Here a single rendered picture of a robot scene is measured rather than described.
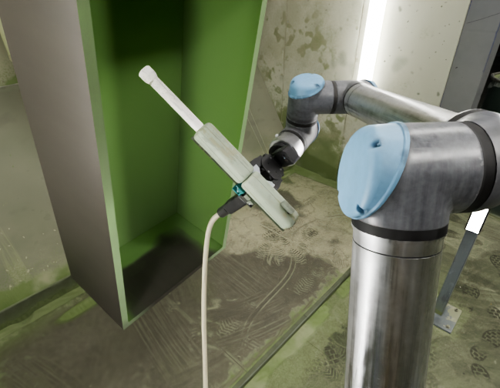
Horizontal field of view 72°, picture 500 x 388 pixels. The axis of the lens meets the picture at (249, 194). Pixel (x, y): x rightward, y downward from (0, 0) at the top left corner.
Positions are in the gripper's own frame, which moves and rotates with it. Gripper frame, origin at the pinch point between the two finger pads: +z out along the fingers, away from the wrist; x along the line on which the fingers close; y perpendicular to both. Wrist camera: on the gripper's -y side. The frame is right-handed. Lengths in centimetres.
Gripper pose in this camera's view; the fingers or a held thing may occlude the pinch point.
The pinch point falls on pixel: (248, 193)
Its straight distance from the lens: 83.1
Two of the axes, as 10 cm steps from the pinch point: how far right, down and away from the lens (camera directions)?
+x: -6.6, -7.4, -1.4
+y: -5.4, 3.3, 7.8
